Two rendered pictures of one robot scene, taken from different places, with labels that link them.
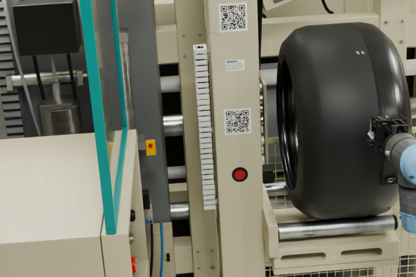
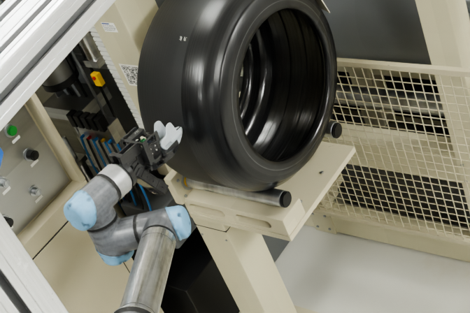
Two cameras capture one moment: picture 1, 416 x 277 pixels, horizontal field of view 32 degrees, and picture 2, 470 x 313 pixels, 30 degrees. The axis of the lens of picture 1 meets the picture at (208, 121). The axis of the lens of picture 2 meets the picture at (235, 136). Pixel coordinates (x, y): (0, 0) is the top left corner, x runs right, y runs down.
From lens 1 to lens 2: 2.04 m
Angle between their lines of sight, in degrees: 47
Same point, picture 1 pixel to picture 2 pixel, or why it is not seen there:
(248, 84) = (126, 45)
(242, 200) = not seen: hidden behind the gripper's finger
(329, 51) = (160, 31)
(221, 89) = (109, 46)
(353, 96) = (162, 89)
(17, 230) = not seen: outside the picture
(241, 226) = not seen: hidden behind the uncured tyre
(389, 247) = (275, 223)
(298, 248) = (200, 200)
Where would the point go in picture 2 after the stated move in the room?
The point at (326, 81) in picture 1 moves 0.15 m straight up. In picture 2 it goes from (144, 69) to (119, 17)
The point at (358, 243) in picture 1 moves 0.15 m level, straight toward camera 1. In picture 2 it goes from (247, 211) to (207, 246)
